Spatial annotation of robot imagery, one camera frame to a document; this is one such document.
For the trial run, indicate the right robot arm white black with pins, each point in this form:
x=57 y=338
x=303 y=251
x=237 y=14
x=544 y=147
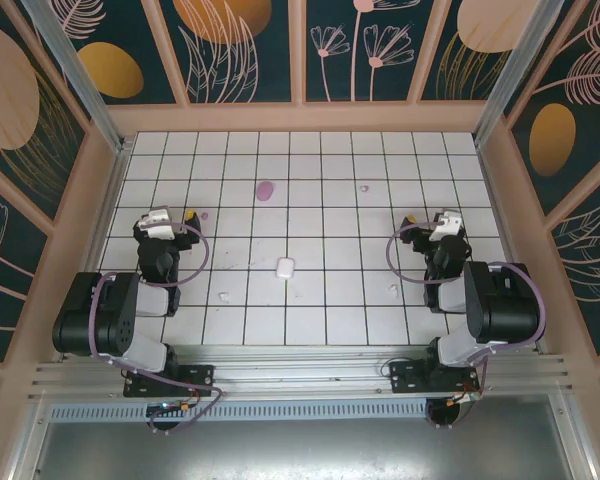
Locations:
x=505 y=305

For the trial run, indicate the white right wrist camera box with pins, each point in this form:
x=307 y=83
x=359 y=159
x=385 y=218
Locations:
x=445 y=225

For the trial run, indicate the aluminium corner post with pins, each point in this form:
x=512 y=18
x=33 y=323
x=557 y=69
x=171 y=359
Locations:
x=85 y=85
x=518 y=75

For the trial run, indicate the grey metal sheet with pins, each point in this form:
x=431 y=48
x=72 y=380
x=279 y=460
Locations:
x=300 y=450

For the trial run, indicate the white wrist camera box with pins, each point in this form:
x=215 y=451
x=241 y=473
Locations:
x=157 y=222
x=445 y=225

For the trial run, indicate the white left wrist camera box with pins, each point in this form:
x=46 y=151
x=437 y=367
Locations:
x=157 y=222

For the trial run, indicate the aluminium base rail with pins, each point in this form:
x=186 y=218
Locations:
x=300 y=370

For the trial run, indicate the purple stain spot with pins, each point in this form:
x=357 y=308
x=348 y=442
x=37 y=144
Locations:
x=264 y=191

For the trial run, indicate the white earbud charging case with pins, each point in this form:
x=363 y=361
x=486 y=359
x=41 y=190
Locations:
x=285 y=268

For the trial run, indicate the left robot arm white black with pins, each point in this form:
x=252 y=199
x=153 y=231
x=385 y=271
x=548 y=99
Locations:
x=105 y=320

